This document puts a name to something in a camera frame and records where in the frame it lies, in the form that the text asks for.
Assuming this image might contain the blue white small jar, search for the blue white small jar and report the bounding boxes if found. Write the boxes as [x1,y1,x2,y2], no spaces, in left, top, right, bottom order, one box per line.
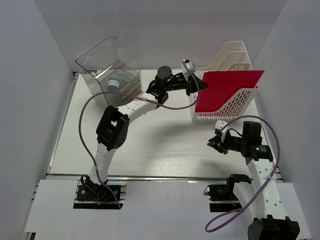
[106,75,122,92]

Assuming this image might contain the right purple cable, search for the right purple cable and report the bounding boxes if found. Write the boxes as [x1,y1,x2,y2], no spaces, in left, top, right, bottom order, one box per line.
[204,115,280,233]

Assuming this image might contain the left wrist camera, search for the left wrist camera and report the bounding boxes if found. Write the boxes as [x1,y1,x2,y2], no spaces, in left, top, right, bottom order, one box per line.
[181,59,196,80]

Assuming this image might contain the purple cable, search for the purple cable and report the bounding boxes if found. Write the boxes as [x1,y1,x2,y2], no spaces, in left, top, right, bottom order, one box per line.
[204,115,280,233]
[78,62,201,210]

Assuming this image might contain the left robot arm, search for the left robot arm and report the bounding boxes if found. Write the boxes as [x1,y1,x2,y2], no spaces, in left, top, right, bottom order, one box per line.
[82,62,208,200]

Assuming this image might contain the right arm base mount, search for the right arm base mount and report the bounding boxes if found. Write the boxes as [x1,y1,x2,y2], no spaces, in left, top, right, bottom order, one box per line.
[203,173,253,213]

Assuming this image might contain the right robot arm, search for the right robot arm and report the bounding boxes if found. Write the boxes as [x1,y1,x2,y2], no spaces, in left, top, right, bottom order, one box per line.
[204,120,300,240]

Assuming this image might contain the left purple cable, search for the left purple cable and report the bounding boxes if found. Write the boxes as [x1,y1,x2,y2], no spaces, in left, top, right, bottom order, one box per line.
[78,62,201,210]

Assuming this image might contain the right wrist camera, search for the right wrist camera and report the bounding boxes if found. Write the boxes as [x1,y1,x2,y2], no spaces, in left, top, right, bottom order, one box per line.
[214,119,228,142]

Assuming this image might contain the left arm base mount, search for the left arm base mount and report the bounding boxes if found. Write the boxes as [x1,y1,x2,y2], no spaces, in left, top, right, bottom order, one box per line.
[73,175,126,210]

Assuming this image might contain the cream plastic file rack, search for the cream plastic file rack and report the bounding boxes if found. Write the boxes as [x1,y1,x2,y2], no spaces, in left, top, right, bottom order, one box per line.
[190,40,264,123]

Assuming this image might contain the red plastic folder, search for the red plastic folder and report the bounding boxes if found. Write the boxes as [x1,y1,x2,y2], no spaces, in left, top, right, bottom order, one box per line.
[195,70,264,115]

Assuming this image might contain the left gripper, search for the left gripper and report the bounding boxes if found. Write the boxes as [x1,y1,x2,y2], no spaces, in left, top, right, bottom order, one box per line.
[164,72,208,96]

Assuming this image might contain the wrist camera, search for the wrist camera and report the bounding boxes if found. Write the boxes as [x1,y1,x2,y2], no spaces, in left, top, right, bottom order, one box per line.
[214,119,228,142]
[181,59,196,80]

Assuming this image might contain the clear acrylic drawer organizer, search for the clear acrylic drawer organizer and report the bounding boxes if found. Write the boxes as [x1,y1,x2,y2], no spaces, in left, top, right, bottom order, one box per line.
[75,36,143,109]

